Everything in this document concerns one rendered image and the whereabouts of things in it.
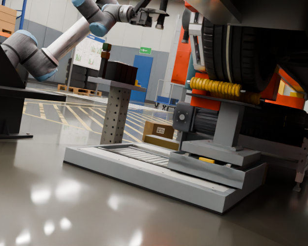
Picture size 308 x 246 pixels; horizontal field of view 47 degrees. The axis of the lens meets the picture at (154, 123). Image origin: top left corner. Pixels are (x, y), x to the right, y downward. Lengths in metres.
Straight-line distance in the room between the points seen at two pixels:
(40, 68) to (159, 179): 1.21
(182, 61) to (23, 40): 1.02
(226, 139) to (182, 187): 0.41
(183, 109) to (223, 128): 0.44
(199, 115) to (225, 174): 0.65
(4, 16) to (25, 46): 11.09
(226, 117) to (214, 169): 0.31
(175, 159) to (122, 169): 0.25
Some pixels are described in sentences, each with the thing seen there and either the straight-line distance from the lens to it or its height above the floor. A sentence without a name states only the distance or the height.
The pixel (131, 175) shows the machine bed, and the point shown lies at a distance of 1.61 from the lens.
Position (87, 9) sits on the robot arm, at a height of 0.77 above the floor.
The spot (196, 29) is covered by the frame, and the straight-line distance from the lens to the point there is 1.67.
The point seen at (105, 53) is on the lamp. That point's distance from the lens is 2.13.
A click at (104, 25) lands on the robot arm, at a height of 0.72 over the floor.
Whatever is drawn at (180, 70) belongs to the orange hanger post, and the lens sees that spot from 2.42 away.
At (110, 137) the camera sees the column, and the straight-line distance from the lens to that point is 2.31.
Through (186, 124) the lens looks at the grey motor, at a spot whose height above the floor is 0.28.
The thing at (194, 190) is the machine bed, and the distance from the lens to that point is 1.49.
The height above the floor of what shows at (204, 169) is 0.13.
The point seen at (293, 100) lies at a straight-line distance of 4.17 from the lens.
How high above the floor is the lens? 0.42
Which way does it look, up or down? 5 degrees down
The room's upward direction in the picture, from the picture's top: 11 degrees clockwise
